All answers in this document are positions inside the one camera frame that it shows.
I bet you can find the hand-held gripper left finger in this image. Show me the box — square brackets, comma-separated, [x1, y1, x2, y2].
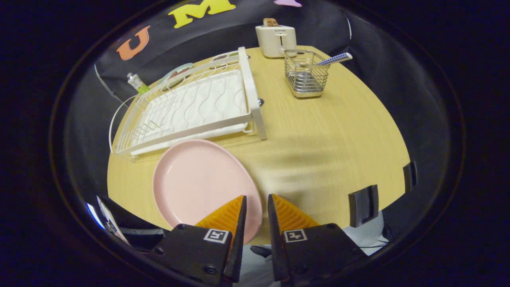
[149, 195, 247, 286]

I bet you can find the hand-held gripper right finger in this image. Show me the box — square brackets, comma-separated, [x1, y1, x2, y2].
[267, 194, 369, 287]

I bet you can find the pink plate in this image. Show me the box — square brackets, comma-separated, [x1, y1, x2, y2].
[153, 139, 263, 244]

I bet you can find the white wire dish rack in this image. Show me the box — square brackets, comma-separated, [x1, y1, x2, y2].
[108, 47, 268, 161]

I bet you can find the metal wire basket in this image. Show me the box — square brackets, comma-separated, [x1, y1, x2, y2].
[284, 49, 330, 98]

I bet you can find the pale green plate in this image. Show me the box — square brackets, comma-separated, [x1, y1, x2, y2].
[158, 63, 194, 89]

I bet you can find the white divided seed dish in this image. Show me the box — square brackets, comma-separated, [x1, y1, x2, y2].
[210, 52, 239, 63]

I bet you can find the black table clamp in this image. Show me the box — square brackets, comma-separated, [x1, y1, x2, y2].
[348, 185, 379, 228]
[403, 161, 418, 193]

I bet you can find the green drink bottle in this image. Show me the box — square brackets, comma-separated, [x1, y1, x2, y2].
[127, 73, 150, 95]

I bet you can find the cream toaster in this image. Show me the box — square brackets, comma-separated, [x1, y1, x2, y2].
[255, 25, 297, 59]

